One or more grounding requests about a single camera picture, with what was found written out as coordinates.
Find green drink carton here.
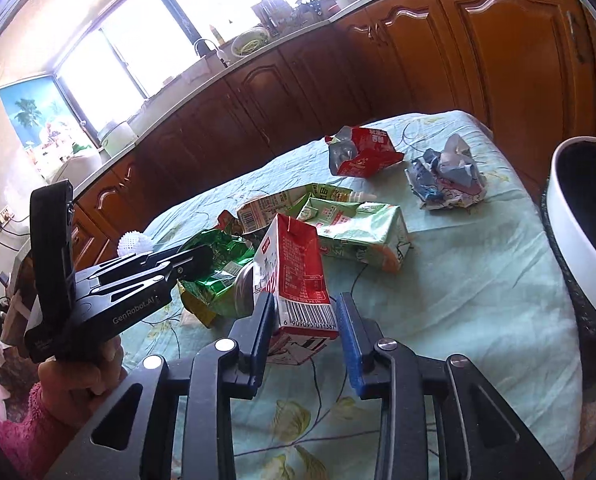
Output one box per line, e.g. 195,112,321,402
296,197,413,275

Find wooden base cabinets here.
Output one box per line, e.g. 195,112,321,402
68,0,596,271

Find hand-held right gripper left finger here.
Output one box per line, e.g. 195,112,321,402
45,291,279,480

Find orange snack wrapper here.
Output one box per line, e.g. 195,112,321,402
217,209,246,236

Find white rice cooker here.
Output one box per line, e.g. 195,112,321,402
53,150,104,182

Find grey stone countertop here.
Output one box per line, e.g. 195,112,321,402
50,0,484,186

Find colander with green vegetables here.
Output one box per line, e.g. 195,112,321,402
229,27,271,57

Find red foil pouch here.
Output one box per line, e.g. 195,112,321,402
325,125,406,178

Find sink faucet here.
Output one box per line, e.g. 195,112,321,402
193,37,229,68

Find utensil holder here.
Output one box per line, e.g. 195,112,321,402
250,0,279,28

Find crumpled blue white wrapper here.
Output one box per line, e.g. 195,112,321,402
404,134,489,213

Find white rimmed trash bin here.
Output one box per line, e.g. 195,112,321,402
539,136,596,356

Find green floral tablecloth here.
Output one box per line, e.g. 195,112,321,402
120,109,584,480

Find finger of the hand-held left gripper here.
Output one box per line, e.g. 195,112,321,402
78,245,215,283
90,266,191,295

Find beach wall poster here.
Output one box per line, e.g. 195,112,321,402
0,75,96,181

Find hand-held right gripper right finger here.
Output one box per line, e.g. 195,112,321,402
337,291,566,480

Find red white milk carton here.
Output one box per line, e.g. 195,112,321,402
252,212,340,366

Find flattened green white carton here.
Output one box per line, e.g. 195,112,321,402
235,182,379,233

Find person's left hand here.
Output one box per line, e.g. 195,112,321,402
38,332,129,413

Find green snack bag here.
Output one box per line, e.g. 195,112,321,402
177,227,258,330

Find white green plastic container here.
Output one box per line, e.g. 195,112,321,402
98,120,139,158

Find kitchen window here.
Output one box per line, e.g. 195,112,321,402
53,0,339,136

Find white spiky ball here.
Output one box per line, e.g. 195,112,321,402
117,232,151,261

